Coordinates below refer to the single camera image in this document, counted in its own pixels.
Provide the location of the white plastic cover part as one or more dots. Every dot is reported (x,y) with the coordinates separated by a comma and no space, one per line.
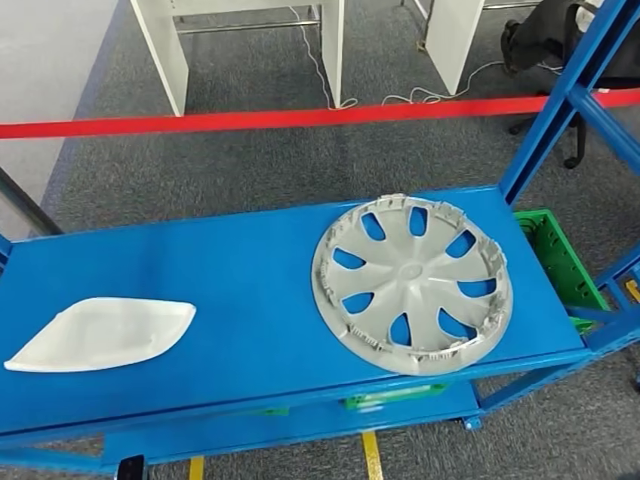
(100,334)

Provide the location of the white desk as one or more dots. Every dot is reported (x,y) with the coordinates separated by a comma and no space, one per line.
(450,40)
(167,60)

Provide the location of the blue metal shelf rack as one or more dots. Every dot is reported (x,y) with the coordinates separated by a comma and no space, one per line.
(617,268)
(225,265)

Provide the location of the yellow floor tape outline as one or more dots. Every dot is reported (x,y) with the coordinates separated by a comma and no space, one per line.
(372,457)

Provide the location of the person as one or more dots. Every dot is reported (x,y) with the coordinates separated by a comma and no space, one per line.
(535,40)

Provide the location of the red barrier belt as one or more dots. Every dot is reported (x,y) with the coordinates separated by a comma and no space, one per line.
(250,120)

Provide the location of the grey plastic hubcap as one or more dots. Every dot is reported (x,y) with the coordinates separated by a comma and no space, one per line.
(415,272)

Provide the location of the yellow floor tape strip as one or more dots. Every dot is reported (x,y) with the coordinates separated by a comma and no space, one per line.
(634,290)

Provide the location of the black office chair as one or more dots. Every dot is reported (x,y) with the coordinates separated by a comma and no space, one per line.
(580,139)

